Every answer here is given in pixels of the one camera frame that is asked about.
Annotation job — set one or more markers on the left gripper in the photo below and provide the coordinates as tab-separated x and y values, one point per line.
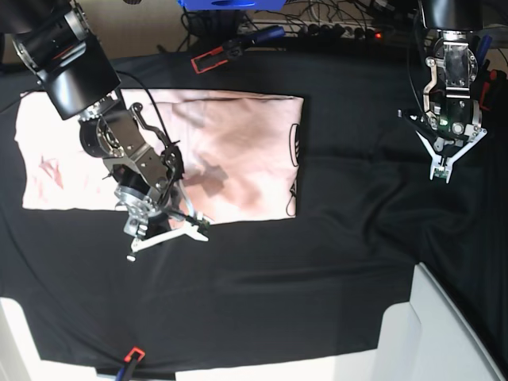
443	147

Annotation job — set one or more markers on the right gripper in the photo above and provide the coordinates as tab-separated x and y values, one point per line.
143	228

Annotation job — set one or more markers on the light pink T-shirt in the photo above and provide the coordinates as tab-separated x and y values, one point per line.
237	148

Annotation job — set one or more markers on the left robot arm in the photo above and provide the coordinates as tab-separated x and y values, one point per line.
447	117

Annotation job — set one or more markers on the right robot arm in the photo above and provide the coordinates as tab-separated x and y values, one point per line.
55	42

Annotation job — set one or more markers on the red black clamp right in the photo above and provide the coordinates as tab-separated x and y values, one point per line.
488	85

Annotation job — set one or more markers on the red black clamp bottom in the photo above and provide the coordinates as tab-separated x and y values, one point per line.
130	363

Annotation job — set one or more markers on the blue plastic object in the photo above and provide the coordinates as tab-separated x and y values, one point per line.
201	5

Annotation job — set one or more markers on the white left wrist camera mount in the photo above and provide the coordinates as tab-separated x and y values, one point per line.
441	167

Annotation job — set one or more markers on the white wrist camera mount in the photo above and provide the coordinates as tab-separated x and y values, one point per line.
195	227
441	167

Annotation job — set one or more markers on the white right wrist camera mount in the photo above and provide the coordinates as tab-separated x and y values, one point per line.
195	227

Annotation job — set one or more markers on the blue-handled red black clamp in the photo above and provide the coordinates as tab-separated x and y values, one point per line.
234	49

